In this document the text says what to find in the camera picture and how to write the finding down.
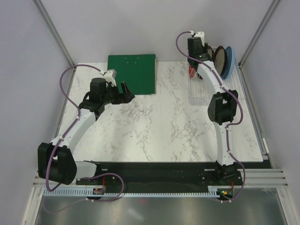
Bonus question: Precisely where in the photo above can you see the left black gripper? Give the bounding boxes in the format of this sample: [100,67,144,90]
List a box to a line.
[101,81,134,105]

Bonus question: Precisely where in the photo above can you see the red and teal floral plate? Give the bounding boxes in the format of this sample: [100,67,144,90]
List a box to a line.
[188,65,197,79]

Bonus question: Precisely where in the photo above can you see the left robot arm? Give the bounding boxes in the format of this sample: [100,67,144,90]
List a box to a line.
[37,77,135,185]

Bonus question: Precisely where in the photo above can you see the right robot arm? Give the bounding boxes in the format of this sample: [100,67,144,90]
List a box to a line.
[187,37,238,185]

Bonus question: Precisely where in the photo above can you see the clear dish rack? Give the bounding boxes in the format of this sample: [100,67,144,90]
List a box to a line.
[186,46,247,106]

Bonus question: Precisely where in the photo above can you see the dark red plate front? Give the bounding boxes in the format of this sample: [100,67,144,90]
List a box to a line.
[204,43,215,62]

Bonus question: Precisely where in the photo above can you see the dark red plate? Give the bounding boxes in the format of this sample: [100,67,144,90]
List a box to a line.
[204,43,215,62]
[214,46,227,77]

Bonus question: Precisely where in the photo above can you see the green board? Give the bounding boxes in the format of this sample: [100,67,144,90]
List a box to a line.
[107,54,156,95]

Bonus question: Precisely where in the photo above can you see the dark red plate rear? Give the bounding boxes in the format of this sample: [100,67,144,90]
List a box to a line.
[214,46,227,77]

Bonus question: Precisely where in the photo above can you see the blue plate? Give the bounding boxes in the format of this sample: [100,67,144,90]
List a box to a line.
[221,46,236,80]

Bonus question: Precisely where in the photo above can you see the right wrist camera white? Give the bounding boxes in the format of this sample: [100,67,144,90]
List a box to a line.
[190,30,205,46]

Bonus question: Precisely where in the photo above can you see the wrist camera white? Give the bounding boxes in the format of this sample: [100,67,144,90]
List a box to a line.
[102,69,117,87]
[190,30,205,46]

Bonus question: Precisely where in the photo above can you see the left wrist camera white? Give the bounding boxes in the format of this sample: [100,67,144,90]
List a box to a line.
[102,69,117,87]

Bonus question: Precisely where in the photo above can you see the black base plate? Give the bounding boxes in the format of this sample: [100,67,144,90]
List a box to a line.
[76,162,243,193]

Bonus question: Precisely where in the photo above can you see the right aluminium frame post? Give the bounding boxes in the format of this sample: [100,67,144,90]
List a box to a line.
[238,0,282,68]

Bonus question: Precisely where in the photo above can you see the aluminium frame post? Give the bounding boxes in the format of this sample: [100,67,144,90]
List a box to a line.
[32,0,77,70]
[238,0,282,68]

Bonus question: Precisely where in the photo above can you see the left aluminium frame post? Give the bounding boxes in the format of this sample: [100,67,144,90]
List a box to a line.
[32,0,77,70]

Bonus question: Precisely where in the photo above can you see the white cable duct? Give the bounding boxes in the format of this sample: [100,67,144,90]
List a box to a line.
[43,186,233,198]

